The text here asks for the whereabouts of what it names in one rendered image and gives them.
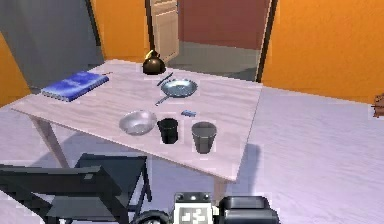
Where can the black pen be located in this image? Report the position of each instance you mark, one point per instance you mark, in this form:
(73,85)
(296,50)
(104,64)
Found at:
(165,79)

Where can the black chair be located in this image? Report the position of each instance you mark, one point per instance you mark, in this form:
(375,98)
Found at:
(80,186)

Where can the silver bowl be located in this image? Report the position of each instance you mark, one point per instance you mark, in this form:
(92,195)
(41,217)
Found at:
(137,122)

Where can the pale wooden table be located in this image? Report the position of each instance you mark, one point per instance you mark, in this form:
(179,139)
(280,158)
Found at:
(110,100)

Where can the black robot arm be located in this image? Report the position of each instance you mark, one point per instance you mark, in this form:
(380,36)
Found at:
(233,210)

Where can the grey cup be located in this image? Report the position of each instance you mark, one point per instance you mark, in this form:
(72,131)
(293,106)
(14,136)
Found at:
(204,136)

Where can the grey fridge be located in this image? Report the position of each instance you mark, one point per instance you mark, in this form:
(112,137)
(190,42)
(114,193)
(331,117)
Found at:
(50,40)

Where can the black kettle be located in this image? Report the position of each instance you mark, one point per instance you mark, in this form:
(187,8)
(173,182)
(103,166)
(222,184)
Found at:
(153,64)

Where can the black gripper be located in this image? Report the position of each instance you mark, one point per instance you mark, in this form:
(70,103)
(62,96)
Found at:
(151,218)

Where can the silver frying pan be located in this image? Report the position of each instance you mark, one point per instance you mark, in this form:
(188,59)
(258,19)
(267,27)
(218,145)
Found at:
(179,88)

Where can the black cup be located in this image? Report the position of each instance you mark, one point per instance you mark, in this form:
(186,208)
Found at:
(168,130)

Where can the small blue object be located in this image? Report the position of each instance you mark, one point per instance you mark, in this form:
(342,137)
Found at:
(188,113)

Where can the beige room door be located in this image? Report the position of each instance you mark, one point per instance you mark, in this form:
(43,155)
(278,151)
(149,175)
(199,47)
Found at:
(165,28)

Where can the blue book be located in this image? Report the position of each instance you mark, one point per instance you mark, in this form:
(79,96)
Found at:
(75,85)

